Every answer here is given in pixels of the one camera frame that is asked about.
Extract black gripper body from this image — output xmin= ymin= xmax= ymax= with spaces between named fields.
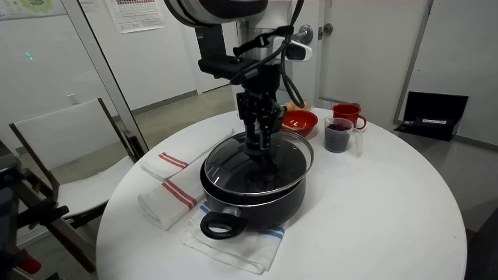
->
xmin=236 ymin=63 xmax=286 ymax=106

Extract glass pot lid black knob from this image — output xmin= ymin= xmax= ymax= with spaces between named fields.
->
xmin=201 ymin=130 xmax=317 ymax=200

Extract red bowl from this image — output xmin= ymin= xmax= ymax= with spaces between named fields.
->
xmin=281 ymin=109 xmax=321 ymax=139

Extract clear measuring cup dark contents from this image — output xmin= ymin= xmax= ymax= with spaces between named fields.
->
xmin=324 ymin=116 xmax=366 ymax=158

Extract red cup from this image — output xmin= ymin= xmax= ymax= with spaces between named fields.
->
xmin=332 ymin=103 xmax=370 ymax=131

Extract white towel with red stripes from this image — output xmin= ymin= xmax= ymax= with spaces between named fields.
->
xmin=138 ymin=147 xmax=220 ymax=232

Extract white towel with blue stripes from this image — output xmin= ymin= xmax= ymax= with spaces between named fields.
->
xmin=183 ymin=201 xmax=287 ymax=277

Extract black laptop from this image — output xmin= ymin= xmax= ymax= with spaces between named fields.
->
xmin=394 ymin=91 xmax=471 ymax=142

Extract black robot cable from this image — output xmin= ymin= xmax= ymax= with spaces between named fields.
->
xmin=231 ymin=0 xmax=309 ymax=109

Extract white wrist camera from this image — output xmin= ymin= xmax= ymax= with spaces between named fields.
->
xmin=271 ymin=36 xmax=315 ymax=63

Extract silver door lever handle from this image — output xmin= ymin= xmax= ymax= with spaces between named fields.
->
xmin=295 ymin=22 xmax=335 ymax=47

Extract black two-handled cooking pot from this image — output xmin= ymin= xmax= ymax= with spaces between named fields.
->
xmin=200 ymin=131 xmax=317 ymax=242

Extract paper poster on wall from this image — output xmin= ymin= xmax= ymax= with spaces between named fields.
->
xmin=107 ymin=0 xmax=167 ymax=35

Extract grey glass partition frame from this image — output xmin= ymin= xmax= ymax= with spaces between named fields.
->
xmin=61 ymin=0 xmax=152 ymax=161

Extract white chair with dark frame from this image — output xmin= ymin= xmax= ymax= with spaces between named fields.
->
xmin=8 ymin=97 xmax=150 ymax=274

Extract green printed wall poster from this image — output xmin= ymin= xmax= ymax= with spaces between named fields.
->
xmin=0 ymin=0 xmax=68 ymax=22

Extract black camera stand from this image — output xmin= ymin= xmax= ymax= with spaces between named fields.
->
xmin=0 ymin=139 xmax=71 ymax=280

